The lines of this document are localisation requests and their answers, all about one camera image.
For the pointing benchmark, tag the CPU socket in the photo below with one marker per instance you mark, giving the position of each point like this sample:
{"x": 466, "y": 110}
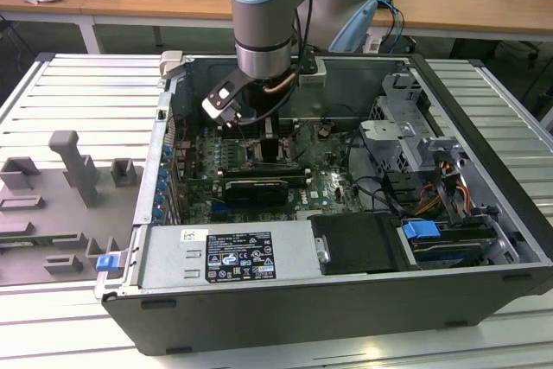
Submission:
{"x": 252, "y": 153}

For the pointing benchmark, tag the black graphics card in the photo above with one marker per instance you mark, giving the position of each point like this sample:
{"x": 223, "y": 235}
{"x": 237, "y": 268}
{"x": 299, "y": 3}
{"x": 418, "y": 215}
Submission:
{"x": 255, "y": 192}

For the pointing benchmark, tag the blue case latch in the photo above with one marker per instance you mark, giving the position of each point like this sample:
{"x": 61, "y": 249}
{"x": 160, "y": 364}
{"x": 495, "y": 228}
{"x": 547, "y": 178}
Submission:
{"x": 107, "y": 264}

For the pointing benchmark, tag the grey parts rack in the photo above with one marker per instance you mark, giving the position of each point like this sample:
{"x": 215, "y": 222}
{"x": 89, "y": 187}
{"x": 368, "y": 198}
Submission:
{"x": 65, "y": 213}

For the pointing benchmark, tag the pale blue teach pendant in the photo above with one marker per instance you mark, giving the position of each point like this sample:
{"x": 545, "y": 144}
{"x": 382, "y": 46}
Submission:
{"x": 352, "y": 27}

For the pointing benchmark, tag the black RAM stick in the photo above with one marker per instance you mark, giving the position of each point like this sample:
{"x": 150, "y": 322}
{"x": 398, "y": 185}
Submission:
{"x": 259, "y": 172}

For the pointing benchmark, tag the round silver coin battery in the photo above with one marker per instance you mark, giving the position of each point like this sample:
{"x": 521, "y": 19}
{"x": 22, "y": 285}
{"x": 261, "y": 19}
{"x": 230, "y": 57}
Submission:
{"x": 324, "y": 129}

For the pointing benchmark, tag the black and silver PC case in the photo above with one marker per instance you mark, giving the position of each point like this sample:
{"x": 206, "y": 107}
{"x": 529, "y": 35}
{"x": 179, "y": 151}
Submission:
{"x": 302, "y": 321}

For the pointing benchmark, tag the hard disk in blue carrier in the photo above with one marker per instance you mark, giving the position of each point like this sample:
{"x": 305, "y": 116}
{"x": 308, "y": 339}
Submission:
{"x": 421, "y": 230}

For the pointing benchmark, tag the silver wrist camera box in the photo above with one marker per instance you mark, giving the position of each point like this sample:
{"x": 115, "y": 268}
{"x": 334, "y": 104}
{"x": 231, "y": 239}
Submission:
{"x": 313, "y": 77}

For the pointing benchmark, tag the grey corner stop block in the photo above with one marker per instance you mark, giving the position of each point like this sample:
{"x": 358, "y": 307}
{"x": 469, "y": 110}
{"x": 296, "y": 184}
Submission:
{"x": 169, "y": 62}

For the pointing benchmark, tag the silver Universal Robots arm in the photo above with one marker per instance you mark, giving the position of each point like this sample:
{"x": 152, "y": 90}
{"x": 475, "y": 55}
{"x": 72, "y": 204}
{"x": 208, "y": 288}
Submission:
{"x": 259, "y": 19}

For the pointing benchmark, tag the silver perforated drive cage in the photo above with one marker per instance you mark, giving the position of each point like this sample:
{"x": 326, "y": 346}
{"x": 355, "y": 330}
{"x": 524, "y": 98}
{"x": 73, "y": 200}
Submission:
{"x": 389, "y": 144}

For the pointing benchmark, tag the green motherboard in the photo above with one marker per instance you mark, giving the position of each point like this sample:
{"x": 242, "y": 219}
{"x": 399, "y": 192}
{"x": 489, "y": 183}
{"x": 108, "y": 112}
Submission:
{"x": 332, "y": 187}

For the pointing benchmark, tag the black and white wrist camera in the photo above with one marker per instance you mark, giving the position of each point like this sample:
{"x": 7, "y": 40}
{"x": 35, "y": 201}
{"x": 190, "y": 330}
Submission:
{"x": 220, "y": 99}

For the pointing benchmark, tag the silver power supply with label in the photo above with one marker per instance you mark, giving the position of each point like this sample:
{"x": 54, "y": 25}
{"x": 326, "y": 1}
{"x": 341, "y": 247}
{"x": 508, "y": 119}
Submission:
{"x": 173, "y": 256}

